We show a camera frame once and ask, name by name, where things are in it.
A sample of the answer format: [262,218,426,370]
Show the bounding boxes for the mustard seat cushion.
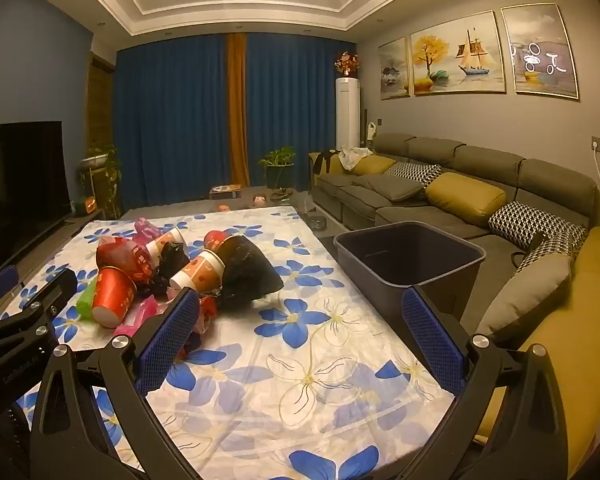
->
[472,225,600,441]

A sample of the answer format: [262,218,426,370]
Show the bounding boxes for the light grey pillow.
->
[475,252,573,338]

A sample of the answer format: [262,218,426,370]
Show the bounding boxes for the grey sectional sofa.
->
[310,132,598,261]

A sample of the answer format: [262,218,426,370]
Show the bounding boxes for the blue curtain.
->
[112,32,229,208]
[246,32,362,193]

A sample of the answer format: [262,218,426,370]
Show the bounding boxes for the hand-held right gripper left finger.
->
[30,287,202,480]

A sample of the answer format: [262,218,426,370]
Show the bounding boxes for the red wrapper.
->
[195,295,221,336]

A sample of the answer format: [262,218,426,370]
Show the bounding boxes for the dark grey pillow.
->
[354,175,426,202]

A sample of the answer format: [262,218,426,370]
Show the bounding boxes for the black television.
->
[0,121,74,267]

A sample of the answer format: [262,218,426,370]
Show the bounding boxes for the grey purple abstract painting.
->
[501,4,581,99]

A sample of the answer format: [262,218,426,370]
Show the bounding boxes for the red paper cup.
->
[203,230,236,256]
[91,266,139,329]

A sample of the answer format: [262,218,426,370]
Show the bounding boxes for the television cabinet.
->
[10,207,106,261]

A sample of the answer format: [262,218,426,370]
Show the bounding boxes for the red plastic bag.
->
[96,237,153,281]

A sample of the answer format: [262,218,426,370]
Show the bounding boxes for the small yellow pillow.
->
[352,155,397,177]

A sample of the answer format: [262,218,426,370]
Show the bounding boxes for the large yellow pillow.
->
[424,172,508,216]

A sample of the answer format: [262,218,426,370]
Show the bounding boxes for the orange curtain strip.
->
[225,32,252,187]

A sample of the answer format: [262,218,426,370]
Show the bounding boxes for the white standing air conditioner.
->
[335,77,361,151]

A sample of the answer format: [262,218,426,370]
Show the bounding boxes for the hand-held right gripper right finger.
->
[401,285,569,480]

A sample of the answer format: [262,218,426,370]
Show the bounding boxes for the potted plant dark pot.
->
[258,146,297,192]

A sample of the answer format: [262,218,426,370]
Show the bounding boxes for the blue floral tablecloth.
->
[0,205,456,480]

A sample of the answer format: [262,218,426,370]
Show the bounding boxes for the black strap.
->
[510,232,548,268]

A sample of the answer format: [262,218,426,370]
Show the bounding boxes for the large black plastic bag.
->
[217,235,284,311]

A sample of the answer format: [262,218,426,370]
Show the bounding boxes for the small black plastic bag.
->
[152,241,191,301]

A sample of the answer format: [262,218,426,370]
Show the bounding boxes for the apple print paper cup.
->
[145,226,186,261]
[169,249,226,293]

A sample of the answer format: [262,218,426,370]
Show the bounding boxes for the white cloth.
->
[339,146,373,170]

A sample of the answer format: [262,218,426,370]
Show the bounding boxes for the narrow landscape painting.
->
[378,37,412,100]

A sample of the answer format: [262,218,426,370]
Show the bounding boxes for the dark coffee table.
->
[195,187,341,241]

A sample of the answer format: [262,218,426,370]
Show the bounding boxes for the black garment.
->
[312,151,342,176]

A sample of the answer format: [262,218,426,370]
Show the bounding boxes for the trailing potted plant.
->
[77,145,123,218]

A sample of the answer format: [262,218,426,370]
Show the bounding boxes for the houndstooth pillow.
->
[386,161,443,186]
[488,201,586,248]
[517,232,588,273]

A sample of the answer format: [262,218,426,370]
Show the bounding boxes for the green plastic wrapper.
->
[76,285,98,321]

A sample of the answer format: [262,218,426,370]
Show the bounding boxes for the artificial flower arrangement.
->
[335,51,359,79]

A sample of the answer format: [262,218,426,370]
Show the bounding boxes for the sailboat and tree painting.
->
[410,10,508,97]

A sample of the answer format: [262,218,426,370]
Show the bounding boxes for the grey plastic bin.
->
[333,221,487,321]

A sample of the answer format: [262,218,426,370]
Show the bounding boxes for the pink plastic bag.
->
[112,295,170,338]
[135,217,166,246]

